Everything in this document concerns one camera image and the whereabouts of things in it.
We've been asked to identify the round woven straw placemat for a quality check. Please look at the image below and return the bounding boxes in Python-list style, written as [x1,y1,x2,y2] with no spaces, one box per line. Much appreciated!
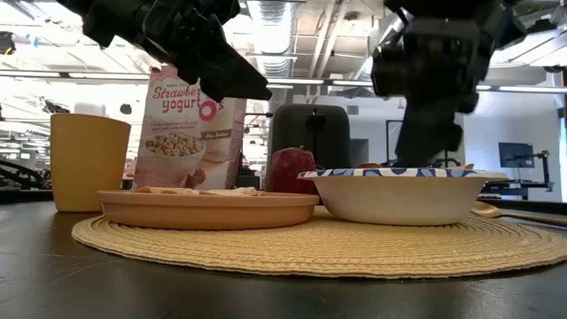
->
[71,205,567,281]

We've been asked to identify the black ceiling camera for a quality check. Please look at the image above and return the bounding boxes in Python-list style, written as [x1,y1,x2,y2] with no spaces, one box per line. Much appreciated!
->
[0,30,17,57]

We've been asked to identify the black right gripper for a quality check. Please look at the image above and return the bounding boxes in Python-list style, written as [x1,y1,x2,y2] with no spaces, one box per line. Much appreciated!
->
[370,19,495,169]

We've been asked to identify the dark office desk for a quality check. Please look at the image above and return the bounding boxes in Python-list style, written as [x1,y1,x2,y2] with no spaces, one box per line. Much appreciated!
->
[479,178,557,202]

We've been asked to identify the pink plastic plate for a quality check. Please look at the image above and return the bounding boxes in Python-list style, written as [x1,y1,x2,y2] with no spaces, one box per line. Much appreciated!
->
[96,189,321,231]

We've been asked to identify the blue patterned paper bowl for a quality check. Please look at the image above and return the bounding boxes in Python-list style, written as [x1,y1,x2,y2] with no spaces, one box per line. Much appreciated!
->
[297,167,511,227]

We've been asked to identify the black two-slot toaster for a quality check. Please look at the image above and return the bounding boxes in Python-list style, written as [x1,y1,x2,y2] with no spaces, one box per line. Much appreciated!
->
[264,103,353,192]

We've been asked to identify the orange plastic cup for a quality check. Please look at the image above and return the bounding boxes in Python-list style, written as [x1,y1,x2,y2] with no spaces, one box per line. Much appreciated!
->
[50,113,133,214]

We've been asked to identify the wooden spoon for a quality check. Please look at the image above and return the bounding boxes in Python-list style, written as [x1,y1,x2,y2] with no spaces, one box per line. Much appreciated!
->
[470,200,567,229]

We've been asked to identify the black computer monitor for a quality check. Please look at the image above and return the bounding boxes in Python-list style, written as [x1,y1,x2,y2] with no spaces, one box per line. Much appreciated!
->
[498,141,536,170]

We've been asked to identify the pink strawberry yogurt cereal box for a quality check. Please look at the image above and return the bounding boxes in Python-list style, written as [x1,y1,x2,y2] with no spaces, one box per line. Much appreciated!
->
[132,65,248,192]

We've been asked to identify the red apple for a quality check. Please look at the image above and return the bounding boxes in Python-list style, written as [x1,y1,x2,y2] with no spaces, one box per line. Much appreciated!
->
[269,146,318,197]

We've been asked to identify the sliced bagel half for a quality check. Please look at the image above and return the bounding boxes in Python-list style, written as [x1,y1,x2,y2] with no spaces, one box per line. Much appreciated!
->
[135,185,267,198]

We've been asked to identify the black background machine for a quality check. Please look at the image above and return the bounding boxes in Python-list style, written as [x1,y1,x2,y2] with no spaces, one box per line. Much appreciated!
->
[0,158,48,192]

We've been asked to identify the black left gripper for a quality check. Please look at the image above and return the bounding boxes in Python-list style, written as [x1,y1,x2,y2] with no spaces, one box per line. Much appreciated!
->
[141,0,274,103]

